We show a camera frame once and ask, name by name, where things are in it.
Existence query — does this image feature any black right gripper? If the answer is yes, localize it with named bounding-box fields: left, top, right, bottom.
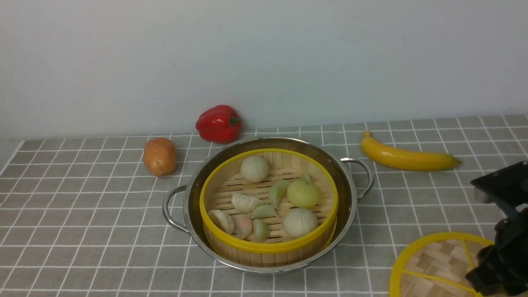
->
left=465, top=160, right=528, bottom=296

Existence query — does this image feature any yellow woven bamboo steamer lid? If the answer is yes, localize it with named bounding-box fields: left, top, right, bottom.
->
left=389, top=232, right=492, bottom=297

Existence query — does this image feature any yellow rimmed bamboo steamer basket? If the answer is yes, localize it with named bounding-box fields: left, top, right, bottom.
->
left=199, top=148, right=338, bottom=267

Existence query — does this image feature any stainless steel pot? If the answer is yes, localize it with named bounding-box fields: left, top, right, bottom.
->
left=162, top=137, right=375, bottom=274

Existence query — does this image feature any yellow banana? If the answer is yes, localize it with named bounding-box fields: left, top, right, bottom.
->
left=361, top=130, right=462, bottom=172

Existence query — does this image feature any pale white round bun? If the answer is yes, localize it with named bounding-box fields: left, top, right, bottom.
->
left=283, top=207, right=318, bottom=239

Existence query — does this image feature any yellow-green round bun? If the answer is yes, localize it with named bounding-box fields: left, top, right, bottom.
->
left=287, top=173, right=320, bottom=209

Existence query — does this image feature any green small dumpling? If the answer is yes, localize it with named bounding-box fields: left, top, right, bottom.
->
left=249, top=219, right=270, bottom=243

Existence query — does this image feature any light green dumpling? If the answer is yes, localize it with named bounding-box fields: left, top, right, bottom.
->
left=251, top=204, right=279, bottom=219

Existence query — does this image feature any pink dumpling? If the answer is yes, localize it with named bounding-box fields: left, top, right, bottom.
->
left=232, top=214, right=252, bottom=240

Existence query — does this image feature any white dumpling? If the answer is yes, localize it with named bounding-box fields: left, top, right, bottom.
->
left=231, top=192, right=264, bottom=212

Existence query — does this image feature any beige dumpling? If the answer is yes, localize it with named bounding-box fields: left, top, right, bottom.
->
left=207, top=210, right=235, bottom=235

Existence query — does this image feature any red bell pepper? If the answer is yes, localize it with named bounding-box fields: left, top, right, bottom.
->
left=196, top=105, right=243, bottom=144

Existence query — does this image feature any brown potato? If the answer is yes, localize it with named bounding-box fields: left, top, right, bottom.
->
left=143, top=137, right=177, bottom=177

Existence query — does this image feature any grey checked tablecloth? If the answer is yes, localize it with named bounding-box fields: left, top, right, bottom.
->
left=0, top=115, right=527, bottom=297

